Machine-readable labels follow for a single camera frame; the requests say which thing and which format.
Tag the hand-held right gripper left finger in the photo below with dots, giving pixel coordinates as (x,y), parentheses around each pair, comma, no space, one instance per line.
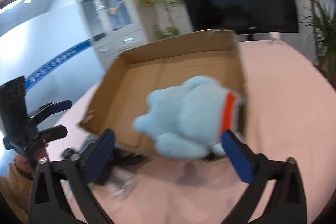
(98,161)

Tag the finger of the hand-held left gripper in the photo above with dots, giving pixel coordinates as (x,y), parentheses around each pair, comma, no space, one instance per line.
(61,104)
(53,133)

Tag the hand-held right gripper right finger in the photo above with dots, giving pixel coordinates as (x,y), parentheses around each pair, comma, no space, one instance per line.
(235,158)

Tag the light blue plush toy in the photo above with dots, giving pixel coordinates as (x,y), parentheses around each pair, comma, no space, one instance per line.
(183,121)

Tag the brown cardboard box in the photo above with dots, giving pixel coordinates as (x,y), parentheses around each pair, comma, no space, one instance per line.
(136,87)

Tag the person's left forearm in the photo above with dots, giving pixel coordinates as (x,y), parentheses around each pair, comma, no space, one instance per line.
(13,192)

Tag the person's left hand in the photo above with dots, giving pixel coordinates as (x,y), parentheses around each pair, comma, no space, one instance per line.
(25,164)

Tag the clear plastic item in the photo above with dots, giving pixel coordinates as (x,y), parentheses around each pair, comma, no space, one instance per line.
(122,184)

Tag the orange cabinet sticker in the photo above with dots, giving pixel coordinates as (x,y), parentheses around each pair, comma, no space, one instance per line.
(113,11)

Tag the grey glass-door cabinet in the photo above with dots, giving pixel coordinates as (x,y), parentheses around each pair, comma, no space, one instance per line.
(110,3)

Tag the small white cup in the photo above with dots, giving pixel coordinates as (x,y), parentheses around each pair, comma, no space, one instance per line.
(275,36)

